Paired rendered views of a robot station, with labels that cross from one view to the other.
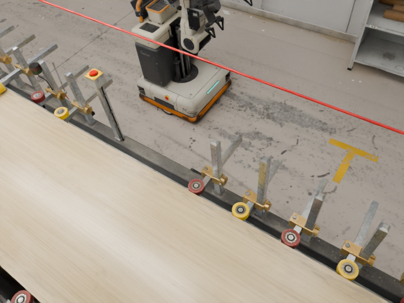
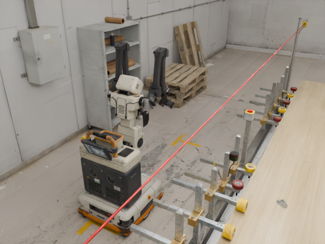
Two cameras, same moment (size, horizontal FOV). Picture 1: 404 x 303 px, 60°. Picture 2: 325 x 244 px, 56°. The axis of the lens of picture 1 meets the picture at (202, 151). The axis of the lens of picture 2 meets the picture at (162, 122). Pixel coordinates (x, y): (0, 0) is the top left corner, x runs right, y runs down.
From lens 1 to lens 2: 370 cm
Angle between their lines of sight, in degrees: 76
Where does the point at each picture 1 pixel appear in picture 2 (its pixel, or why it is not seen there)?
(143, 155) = (252, 153)
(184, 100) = (155, 184)
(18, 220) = not seen: outside the picture
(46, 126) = (267, 170)
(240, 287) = (314, 109)
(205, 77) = not seen: hidden behind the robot
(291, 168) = (194, 159)
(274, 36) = (58, 161)
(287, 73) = not seen: hidden behind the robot
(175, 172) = (258, 142)
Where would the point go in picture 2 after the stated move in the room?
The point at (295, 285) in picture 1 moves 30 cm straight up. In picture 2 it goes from (303, 101) to (309, 76)
